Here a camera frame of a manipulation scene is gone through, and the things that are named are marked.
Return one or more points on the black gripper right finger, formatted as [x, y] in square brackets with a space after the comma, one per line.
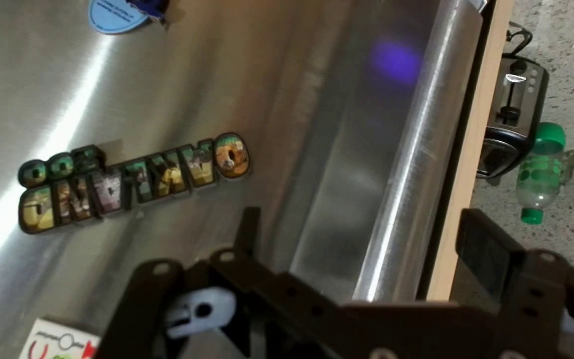
[552, 300]

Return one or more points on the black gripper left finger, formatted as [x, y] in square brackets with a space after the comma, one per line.
[167, 312]

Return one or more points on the stainless steel fridge freezer door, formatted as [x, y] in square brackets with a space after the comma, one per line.
[199, 81]

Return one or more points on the white card magnet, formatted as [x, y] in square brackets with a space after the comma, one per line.
[54, 342]

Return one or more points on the green plastic bottle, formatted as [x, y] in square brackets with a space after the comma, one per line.
[538, 177]

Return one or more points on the Oakland Zoo letter magnet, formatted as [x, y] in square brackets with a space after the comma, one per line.
[133, 187]

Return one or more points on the black toaster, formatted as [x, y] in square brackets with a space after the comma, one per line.
[512, 121]

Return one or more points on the light wood side panel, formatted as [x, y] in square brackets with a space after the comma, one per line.
[478, 121]

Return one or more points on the round blue whale magnet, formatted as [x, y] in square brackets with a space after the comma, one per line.
[113, 17]

